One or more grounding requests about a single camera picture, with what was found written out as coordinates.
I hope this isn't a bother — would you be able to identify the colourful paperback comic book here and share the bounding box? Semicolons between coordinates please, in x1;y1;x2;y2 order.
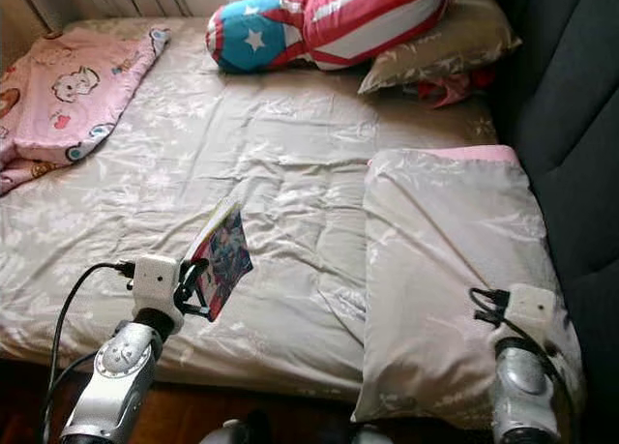
186;198;254;321

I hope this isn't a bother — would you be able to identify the beige floral satin bedspread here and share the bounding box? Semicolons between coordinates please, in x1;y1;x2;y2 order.
0;16;509;401

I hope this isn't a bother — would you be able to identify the pink cartoon print blanket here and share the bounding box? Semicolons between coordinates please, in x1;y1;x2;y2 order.
0;28;170;195

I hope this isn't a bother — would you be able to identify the robot right leg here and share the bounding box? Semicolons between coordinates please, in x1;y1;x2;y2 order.
348;423;393;444

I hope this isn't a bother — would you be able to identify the large beige pillow pink edge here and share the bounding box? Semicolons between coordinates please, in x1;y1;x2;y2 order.
351;144;586;430

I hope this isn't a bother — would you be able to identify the star and stripes bolster pillow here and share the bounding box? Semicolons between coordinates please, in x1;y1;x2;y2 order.
206;0;458;73

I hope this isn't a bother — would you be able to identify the red crumpled cloth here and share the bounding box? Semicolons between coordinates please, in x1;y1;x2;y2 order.
416;67;496;108

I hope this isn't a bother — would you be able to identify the small beige floral pillow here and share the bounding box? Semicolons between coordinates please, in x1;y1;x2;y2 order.
358;0;523;95

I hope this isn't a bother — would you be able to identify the dark grey upholstered furniture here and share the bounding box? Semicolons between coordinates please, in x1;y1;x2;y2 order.
484;0;619;314

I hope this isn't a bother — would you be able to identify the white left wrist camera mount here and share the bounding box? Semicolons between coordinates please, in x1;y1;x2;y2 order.
131;253;187;334

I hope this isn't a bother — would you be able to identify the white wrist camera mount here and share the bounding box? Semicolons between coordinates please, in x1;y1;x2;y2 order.
131;253;187;334
488;283;557;358

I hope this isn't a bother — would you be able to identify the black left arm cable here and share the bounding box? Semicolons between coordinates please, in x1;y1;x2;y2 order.
42;260;134;444

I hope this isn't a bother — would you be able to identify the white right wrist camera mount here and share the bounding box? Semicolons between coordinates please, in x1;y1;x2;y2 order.
488;283;557;358

